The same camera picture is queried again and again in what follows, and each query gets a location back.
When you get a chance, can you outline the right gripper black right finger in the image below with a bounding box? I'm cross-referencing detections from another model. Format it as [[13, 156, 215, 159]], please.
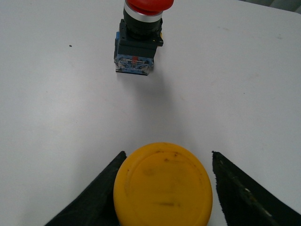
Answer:
[[213, 152, 301, 226]]

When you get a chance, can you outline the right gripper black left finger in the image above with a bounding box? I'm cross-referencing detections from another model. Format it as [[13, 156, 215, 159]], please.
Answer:
[[46, 151, 127, 226]]

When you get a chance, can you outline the red mushroom push button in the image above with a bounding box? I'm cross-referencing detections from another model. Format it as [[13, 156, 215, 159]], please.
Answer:
[[114, 0, 174, 75]]

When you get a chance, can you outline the yellow mushroom push button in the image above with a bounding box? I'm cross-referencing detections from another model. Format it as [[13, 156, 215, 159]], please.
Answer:
[[113, 143, 213, 226]]

